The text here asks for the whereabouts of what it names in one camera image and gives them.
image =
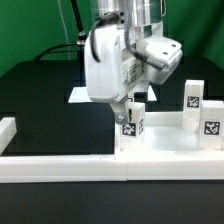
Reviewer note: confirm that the white sheet with fiducial tags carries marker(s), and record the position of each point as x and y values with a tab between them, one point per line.
79	95

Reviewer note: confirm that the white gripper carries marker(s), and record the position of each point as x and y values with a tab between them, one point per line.
116	73

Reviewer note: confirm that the white L-shaped obstacle fence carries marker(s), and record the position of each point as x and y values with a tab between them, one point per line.
168	166

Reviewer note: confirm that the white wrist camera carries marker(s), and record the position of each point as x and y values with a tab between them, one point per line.
166	52

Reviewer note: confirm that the white square tabletop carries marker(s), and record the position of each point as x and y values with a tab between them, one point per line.
168	132

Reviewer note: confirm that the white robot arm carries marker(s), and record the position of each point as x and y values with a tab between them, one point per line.
132	16

